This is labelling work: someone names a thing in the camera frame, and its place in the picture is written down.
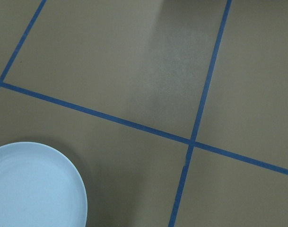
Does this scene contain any blue plate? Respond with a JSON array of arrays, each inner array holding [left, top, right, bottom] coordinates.
[[0, 142, 87, 227]]

